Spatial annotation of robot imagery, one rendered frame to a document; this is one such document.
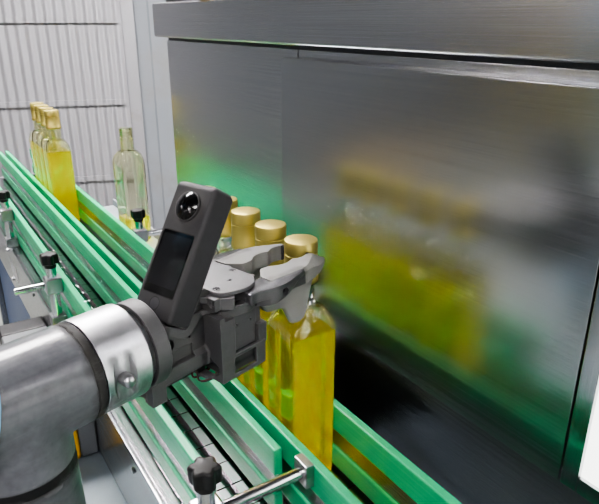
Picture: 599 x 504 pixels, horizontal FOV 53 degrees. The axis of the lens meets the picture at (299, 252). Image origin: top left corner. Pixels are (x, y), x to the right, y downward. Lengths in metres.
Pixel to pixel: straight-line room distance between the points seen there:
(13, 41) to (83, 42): 0.37
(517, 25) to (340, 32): 0.24
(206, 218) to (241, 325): 0.10
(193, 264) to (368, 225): 0.28
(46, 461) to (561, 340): 0.41
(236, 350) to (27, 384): 0.18
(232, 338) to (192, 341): 0.03
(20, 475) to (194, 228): 0.21
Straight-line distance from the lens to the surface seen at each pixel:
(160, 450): 0.74
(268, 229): 0.63
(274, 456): 0.64
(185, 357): 0.52
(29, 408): 0.42
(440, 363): 0.67
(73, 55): 3.82
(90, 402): 0.44
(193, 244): 0.48
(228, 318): 0.51
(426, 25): 0.63
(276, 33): 0.85
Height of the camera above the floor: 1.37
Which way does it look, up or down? 21 degrees down
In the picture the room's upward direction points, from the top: straight up
